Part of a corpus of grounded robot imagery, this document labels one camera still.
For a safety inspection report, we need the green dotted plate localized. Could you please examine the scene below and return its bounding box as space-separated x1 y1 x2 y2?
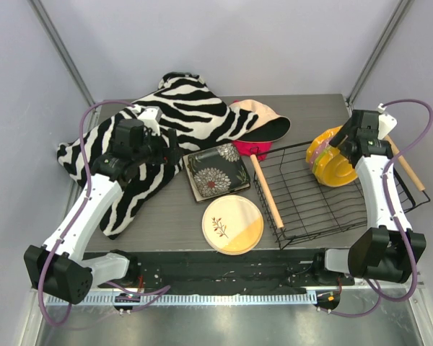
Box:
312 150 334 179

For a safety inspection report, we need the orange dotted plate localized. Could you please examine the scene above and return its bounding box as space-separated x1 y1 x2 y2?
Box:
316 146 357 187

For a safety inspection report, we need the black square plate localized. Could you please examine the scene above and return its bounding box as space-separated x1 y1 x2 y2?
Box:
183 143 250 203

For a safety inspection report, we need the yellow cream round plate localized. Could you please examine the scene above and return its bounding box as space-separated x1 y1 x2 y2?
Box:
201 195 264 256

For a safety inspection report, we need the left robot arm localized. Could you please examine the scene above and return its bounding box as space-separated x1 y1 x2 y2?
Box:
24 119 182 305

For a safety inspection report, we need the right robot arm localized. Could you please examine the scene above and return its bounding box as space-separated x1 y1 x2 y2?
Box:
306 110 427 285

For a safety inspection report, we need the yellow dotted plate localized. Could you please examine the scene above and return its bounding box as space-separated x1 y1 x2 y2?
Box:
305 125 341 161

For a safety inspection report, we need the purple dotted plate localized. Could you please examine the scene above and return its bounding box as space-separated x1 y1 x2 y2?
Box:
307 144 328 169

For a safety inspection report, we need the zebra print blanket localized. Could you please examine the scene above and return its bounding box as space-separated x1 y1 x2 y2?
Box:
57 73 258 239

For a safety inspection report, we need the pink cloth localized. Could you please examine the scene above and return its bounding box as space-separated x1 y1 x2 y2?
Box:
232 141 272 161

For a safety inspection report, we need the beige bucket hat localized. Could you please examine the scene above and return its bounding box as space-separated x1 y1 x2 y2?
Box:
229 99 291 143

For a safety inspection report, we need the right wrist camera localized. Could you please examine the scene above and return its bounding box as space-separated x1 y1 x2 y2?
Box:
377 103 398 140

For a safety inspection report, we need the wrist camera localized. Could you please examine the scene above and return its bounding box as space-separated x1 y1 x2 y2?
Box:
377 103 398 140
134 105 162 134

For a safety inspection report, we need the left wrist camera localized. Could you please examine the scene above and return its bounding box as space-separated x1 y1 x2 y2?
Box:
134 105 162 134

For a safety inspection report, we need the right wooden rack handle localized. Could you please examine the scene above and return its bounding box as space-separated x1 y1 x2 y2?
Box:
384 135 426 192

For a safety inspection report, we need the wooden rack handle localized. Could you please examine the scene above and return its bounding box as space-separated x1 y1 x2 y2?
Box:
384 135 426 192
250 154 284 229

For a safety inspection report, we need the black wire dish rack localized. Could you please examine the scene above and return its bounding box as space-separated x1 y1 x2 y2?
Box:
254 138 431 251

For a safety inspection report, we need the left wooden rack handle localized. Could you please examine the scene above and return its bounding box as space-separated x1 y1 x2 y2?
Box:
250 154 284 229

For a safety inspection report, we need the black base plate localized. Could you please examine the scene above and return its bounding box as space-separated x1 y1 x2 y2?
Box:
116 249 354 296

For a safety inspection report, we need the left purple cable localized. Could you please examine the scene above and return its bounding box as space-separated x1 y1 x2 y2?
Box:
38 99 172 327

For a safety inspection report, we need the purple cable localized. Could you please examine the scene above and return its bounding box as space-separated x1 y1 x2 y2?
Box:
324 99 433 318
38 99 172 327

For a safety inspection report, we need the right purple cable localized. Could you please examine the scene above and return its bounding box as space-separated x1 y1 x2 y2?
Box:
324 99 433 318

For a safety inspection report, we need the white slotted cable duct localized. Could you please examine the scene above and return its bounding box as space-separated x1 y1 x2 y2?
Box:
45 292 318 306

